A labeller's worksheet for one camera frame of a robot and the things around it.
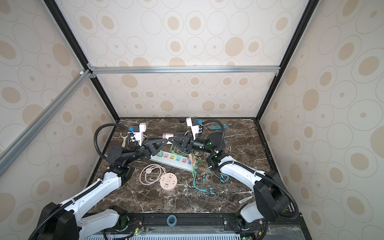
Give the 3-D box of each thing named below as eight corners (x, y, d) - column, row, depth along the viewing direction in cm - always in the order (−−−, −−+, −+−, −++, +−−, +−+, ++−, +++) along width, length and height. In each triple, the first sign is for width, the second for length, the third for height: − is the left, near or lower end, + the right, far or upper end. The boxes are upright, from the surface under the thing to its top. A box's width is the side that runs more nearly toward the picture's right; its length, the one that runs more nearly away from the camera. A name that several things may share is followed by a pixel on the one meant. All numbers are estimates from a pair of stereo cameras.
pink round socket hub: (159, 191, 86) (158, 189, 83) (162, 174, 92) (161, 172, 89) (176, 191, 86) (176, 189, 83) (177, 174, 92) (177, 172, 89)
